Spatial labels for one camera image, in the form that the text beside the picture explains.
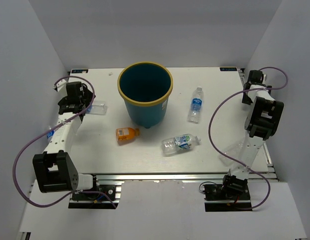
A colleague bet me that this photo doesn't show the clear bottle dark blue label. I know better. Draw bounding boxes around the clear bottle dark blue label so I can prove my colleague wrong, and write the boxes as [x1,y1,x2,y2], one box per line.
[87,100,108,116]

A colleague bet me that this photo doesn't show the right corner marker sticker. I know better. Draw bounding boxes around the right corner marker sticker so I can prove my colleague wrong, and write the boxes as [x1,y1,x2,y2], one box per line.
[219,67,237,72]

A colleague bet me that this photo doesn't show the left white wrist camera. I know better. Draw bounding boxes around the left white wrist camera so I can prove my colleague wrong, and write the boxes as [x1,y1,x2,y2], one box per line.
[54,77,68,95]

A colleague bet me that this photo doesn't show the orange juice bottle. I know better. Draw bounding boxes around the orange juice bottle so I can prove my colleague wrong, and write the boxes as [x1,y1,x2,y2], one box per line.
[116,127,140,146]

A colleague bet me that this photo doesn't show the teal bin with yellow rim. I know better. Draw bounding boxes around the teal bin with yellow rim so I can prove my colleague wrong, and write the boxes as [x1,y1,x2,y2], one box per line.
[117,62,173,129]

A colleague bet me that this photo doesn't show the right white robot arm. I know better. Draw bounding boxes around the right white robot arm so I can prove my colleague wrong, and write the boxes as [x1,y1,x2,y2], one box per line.
[220,70,284,200]

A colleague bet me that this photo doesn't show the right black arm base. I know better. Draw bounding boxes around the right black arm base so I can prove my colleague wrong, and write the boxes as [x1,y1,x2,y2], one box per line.
[199,181,252,213]

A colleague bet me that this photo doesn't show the Aquafina clear water bottle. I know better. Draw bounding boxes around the Aquafina clear water bottle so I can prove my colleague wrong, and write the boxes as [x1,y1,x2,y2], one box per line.
[187,86,204,124]

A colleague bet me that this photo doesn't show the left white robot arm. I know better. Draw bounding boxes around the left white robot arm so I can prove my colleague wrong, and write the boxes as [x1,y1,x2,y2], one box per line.
[33,81,100,200]

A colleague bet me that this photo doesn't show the aluminium front rail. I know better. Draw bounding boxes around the aluminium front rail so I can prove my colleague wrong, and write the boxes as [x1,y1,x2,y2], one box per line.
[93,172,278,185]

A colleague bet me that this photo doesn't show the crushed clear unlabelled bottle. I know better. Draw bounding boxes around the crushed clear unlabelled bottle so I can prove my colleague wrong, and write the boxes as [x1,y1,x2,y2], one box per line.
[218,138,244,167]

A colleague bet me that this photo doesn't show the corner marker sticker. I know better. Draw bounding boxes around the corner marker sticker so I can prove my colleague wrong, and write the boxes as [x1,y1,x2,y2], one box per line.
[219,67,237,72]
[71,69,88,74]

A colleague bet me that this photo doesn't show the clear bottle green white label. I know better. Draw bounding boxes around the clear bottle green white label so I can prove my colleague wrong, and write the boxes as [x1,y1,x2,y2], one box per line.
[161,133,201,156]

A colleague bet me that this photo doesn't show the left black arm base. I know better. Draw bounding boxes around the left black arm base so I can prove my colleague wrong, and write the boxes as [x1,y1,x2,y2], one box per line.
[68,180,123,210]

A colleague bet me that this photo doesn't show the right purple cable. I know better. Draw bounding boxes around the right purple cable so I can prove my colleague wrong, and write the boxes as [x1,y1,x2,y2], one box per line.
[207,66,288,210]

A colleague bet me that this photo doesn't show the small bottle blue label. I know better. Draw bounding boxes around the small bottle blue label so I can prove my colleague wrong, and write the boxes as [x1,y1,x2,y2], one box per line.
[46,128,55,142]

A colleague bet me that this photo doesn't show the left corner marker sticker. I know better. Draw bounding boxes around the left corner marker sticker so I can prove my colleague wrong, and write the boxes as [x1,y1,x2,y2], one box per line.
[71,69,88,74]

